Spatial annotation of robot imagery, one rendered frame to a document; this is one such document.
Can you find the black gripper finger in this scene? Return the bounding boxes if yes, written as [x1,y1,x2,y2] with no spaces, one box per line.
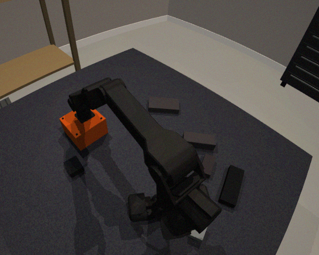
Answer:
[145,196,155,221]

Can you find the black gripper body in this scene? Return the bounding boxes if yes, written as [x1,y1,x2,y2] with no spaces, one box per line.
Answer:
[128,184,210,222]

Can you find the dark grey switch panel with green rocker switches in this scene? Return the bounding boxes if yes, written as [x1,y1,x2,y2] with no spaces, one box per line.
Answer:
[151,194,158,220]

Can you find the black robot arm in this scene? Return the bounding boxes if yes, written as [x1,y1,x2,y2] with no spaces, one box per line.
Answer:
[68,78,222,240]

